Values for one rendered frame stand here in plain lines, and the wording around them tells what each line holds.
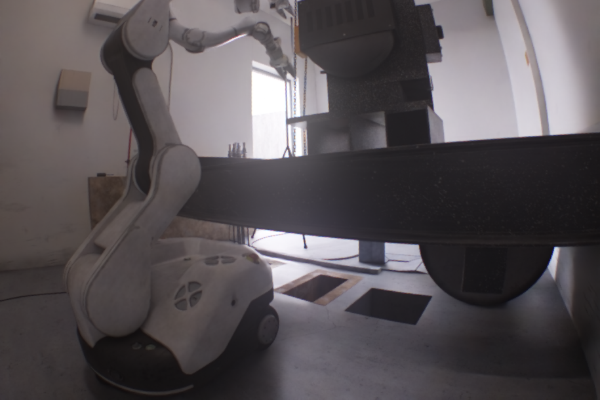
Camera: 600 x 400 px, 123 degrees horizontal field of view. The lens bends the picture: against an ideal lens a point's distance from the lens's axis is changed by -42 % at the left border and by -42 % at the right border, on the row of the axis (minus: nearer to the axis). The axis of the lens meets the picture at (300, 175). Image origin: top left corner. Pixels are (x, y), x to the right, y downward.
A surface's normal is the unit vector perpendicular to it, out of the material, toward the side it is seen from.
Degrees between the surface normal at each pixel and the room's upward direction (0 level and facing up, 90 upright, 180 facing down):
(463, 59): 90
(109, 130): 90
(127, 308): 89
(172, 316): 38
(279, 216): 90
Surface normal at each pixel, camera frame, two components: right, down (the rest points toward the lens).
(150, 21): 0.85, -0.05
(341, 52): -0.48, 0.01
